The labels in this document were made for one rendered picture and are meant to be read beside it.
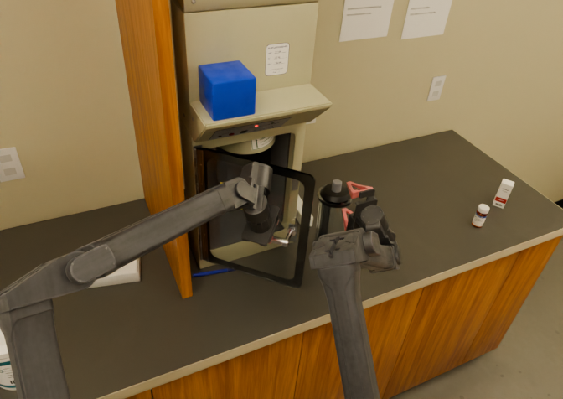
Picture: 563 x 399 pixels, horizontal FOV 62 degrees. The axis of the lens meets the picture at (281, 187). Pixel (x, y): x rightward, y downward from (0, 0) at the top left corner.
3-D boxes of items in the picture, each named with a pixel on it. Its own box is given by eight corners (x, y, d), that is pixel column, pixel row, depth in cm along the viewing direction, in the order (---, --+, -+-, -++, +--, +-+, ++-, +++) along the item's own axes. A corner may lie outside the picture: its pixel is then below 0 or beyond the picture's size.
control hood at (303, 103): (190, 138, 116) (188, 101, 109) (307, 116, 128) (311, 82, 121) (205, 163, 107) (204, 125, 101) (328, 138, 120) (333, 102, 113)
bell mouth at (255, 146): (204, 127, 138) (204, 111, 135) (260, 117, 144) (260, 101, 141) (225, 159, 126) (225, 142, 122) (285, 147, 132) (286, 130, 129)
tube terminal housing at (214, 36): (177, 218, 162) (153, -19, 115) (263, 197, 174) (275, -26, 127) (198, 269, 144) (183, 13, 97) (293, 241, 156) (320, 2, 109)
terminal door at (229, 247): (204, 258, 141) (198, 146, 117) (301, 287, 135) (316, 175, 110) (203, 260, 141) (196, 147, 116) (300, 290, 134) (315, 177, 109)
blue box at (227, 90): (198, 101, 110) (197, 64, 104) (239, 95, 113) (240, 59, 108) (213, 121, 103) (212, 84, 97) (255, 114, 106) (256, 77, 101)
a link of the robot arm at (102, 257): (48, 301, 73) (80, 292, 66) (32, 267, 73) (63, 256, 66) (228, 207, 106) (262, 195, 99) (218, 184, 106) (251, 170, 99)
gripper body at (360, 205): (374, 195, 129) (389, 211, 123) (368, 223, 135) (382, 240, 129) (353, 200, 126) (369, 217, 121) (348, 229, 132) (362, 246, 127)
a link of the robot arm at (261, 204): (238, 211, 101) (265, 213, 100) (243, 183, 104) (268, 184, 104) (244, 225, 107) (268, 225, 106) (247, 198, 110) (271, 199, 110)
